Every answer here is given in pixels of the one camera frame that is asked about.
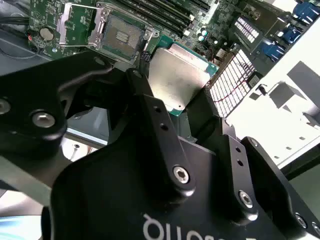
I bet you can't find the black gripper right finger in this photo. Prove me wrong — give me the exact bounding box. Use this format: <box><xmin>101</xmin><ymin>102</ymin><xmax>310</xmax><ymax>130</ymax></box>
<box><xmin>186</xmin><ymin>84</ymin><xmax>320</xmax><ymax>238</ymax></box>

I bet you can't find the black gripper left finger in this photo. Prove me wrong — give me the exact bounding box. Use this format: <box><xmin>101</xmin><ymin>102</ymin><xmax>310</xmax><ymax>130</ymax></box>
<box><xmin>0</xmin><ymin>51</ymin><xmax>197</xmax><ymax>201</ymax></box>

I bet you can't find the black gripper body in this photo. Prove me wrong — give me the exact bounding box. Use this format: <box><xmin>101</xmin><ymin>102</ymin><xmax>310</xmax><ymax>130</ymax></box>
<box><xmin>41</xmin><ymin>128</ymin><xmax>310</xmax><ymax>240</ymax></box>

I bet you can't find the metal socket cover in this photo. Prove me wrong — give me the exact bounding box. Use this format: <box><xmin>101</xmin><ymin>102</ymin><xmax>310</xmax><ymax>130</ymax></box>
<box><xmin>56</xmin><ymin>1</ymin><xmax>111</xmax><ymax>49</ymax></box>

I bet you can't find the silver CPU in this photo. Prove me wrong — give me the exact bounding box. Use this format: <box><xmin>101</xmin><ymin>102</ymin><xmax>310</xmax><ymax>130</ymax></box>
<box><xmin>148</xmin><ymin>40</ymin><xmax>220</xmax><ymax>118</ymax></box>

